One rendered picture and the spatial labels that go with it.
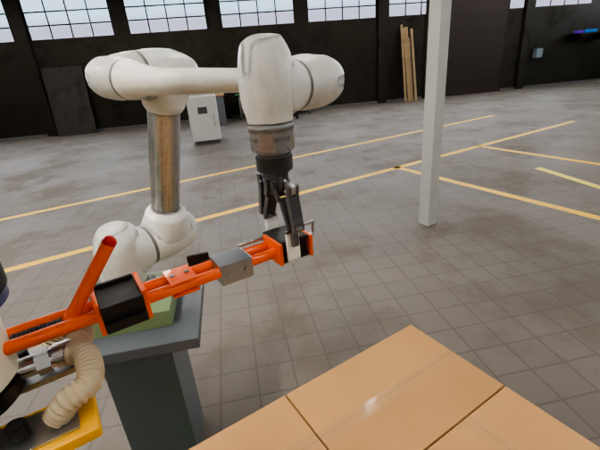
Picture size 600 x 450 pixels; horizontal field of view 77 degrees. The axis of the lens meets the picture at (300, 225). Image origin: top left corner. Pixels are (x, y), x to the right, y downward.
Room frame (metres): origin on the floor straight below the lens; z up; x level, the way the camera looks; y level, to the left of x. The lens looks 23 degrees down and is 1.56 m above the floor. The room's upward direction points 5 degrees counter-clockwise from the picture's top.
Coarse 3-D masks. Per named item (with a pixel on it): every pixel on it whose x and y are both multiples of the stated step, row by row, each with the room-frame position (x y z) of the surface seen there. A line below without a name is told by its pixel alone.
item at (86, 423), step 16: (32, 416) 0.44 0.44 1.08; (80, 416) 0.44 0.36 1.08; (96, 416) 0.44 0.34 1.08; (0, 432) 0.41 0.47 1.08; (16, 432) 0.39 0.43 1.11; (32, 432) 0.41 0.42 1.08; (48, 432) 0.41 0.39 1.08; (64, 432) 0.41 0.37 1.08; (80, 432) 0.41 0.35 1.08; (96, 432) 0.41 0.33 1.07; (0, 448) 0.39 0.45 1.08; (16, 448) 0.39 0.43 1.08; (32, 448) 0.38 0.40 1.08; (48, 448) 0.39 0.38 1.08; (64, 448) 0.39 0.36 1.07
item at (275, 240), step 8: (272, 232) 0.78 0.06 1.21; (280, 232) 0.77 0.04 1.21; (304, 232) 0.76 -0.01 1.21; (264, 240) 0.76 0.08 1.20; (272, 240) 0.73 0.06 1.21; (280, 240) 0.73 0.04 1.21; (304, 240) 0.75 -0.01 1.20; (280, 248) 0.71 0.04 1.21; (304, 248) 0.75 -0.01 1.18; (312, 248) 0.75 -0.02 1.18; (280, 256) 0.71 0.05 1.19; (280, 264) 0.71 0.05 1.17
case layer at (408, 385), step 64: (320, 384) 0.98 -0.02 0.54; (384, 384) 0.96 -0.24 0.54; (448, 384) 0.93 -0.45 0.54; (192, 448) 0.78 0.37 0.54; (256, 448) 0.76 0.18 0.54; (320, 448) 0.75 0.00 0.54; (384, 448) 0.73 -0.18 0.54; (448, 448) 0.71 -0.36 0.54; (512, 448) 0.70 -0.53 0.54; (576, 448) 0.68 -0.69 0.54
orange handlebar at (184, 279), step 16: (256, 256) 0.70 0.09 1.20; (272, 256) 0.71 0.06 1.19; (176, 272) 0.64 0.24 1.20; (192, 272) 0.64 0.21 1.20; (208, 272) 0.64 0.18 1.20; (160, 288) 0.60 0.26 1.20; (176, 288) 0.60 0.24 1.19; (192, 288) 0.62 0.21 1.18; (32, 320) 0.53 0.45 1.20; (48, 320) 0.53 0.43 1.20; (80, 320) 0.52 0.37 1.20; (96, 320) 0.53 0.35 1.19; (32, 336) 0.49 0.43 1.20; (48, 336) 0.50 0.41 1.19; (16, 352) 0.47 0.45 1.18
